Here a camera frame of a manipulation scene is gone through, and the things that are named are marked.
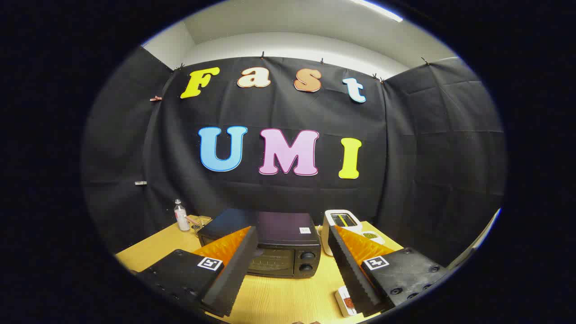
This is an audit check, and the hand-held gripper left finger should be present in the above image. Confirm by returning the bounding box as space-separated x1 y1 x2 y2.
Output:
135 226 259 318

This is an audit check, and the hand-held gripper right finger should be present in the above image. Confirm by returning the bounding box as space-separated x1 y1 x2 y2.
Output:
328 225 450 318

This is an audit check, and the black toaster oven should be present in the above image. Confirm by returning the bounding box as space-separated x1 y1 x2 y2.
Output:
197 208 322 279

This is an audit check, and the white ribbed food tray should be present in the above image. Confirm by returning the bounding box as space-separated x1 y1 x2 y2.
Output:
334 285 358 318

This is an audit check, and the white pop-up toaster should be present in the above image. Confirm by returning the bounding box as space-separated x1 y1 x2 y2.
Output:
321 209 363 257

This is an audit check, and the white divided dish with beans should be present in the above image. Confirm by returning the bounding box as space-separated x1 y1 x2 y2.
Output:
360 230 385 245

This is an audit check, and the small clear plastic bottle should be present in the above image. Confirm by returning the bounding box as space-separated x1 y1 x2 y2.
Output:
174 199 191 232

